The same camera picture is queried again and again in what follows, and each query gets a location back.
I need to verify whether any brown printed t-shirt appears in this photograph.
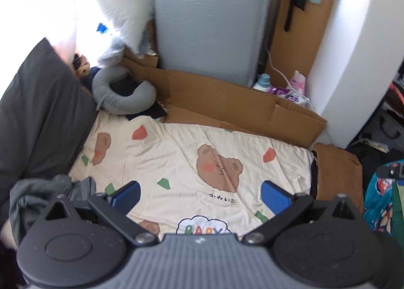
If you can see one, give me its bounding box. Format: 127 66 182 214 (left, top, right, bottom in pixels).
312 142 364 213

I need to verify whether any dark grey bag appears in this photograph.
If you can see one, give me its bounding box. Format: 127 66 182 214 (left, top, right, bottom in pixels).
359 109 404 152

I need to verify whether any blue cartoon print cloth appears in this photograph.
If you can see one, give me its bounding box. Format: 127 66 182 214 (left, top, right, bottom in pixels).
363 159 403 235

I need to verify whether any black folded garment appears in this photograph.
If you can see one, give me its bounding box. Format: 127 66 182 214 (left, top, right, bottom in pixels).
310 151 318 198

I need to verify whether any green cloth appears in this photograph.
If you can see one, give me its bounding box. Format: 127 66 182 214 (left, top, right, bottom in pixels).
392 182 403 249

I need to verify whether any cream bear print bedsheet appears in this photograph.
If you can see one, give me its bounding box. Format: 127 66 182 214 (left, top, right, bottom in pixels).
70 112 314 236

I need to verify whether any grey denim garment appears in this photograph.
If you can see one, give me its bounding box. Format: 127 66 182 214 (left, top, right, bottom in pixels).
9 175 96 245

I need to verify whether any purple white plastic bag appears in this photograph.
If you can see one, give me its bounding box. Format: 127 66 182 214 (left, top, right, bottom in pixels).
268 87 307 105

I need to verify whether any grey neck pillow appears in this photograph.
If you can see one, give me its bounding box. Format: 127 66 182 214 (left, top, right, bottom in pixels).
91 65 157 115

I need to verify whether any dark grey pillow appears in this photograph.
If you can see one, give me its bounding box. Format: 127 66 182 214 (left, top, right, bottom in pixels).
1 39 97 223

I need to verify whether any pink spray bottle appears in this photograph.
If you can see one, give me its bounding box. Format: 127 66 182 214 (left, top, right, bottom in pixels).
290 70 306 95

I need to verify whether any detergent bottle blue cap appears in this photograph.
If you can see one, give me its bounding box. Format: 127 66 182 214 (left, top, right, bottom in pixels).
253 74 272 93

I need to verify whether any brown cardboard sheet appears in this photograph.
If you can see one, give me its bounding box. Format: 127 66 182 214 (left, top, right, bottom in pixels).
120 50 326 148

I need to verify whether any small teddy bear toy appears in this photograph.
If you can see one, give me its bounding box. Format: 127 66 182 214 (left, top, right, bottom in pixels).
72 53 101 92

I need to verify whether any white pillow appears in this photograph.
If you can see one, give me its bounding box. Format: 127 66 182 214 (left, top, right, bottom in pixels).
75 0 154 67

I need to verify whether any grey appliance cabinet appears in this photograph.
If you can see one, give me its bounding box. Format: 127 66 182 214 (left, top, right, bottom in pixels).
155 0 270 86

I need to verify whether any white power cable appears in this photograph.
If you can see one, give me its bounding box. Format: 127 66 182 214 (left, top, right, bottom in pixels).
266 45 316 113

